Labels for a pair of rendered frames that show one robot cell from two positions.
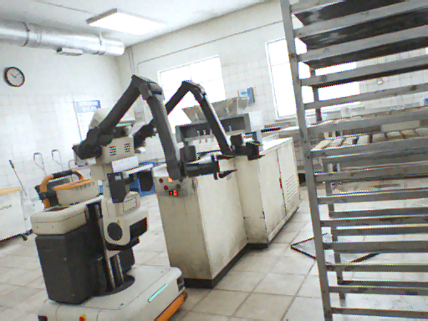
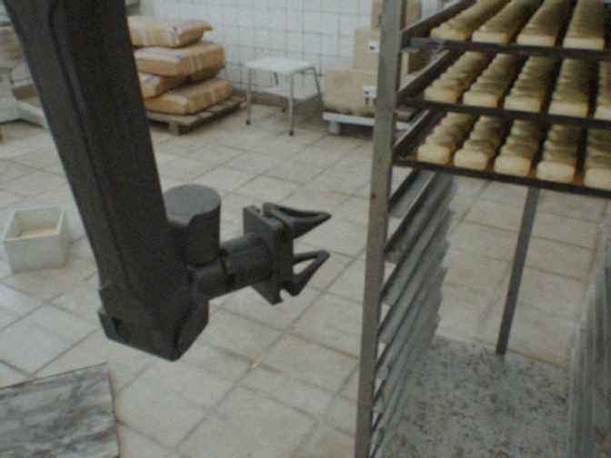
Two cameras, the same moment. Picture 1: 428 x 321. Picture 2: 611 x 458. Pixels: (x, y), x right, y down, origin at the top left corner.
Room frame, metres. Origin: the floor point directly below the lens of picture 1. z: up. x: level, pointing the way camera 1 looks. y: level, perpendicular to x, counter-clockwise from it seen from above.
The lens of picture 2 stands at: (1.86, 0.35, 1.29)
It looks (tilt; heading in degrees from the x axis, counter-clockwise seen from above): 28 degrees down; 270
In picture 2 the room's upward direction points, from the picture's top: straight up
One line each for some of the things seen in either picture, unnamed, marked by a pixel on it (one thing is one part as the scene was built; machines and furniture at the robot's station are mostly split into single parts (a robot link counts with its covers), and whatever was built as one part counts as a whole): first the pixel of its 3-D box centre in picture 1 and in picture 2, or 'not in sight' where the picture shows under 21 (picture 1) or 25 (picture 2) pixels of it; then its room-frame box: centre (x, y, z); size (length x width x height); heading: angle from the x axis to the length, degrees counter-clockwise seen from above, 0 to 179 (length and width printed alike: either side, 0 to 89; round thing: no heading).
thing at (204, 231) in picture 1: (205, 215); not in sight; (2.75, 0.15, 0.45); 0.70 x 0.34 x 0.90; 153
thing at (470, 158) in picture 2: not in sight; (471, 159); (1.60, -0.50, 0.96); 0.05 x 0.05 x 0.02
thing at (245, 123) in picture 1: (220, 137); not in sight; (3.20, -0.07, 1.01); 0.72 x 0.33 x 0.34; 63
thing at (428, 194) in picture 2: (394, 173); (433, 188); (1.58, -0.79, 0.78); 0.64 x 0.03 x 0.03; 65
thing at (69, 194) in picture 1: (78, 191); not in sight; (2.12, 0.85, 0.87); 0.23 x 0.15 x 0.11; 155
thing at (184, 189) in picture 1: (173, 185); not in sight; (2.43, 0.32, 0.77); 0.24 x 0.04 x 0.14; 63
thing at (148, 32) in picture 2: not in sight; (157, 31); (2.95, -4.04, 0.62); 0.72 x 0.42 x 0.17; 157
